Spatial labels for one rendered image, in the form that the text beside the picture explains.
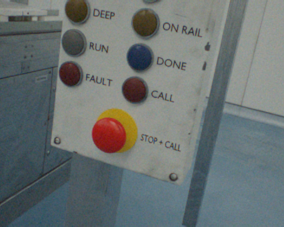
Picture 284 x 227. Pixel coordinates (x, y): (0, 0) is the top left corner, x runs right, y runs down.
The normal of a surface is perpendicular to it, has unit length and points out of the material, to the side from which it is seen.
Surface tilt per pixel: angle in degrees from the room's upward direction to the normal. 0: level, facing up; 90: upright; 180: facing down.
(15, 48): 90
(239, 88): 90
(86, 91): 90
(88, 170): 90
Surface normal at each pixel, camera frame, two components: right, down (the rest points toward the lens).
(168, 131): -0.36, 0.22
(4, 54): 0.92, 0.25
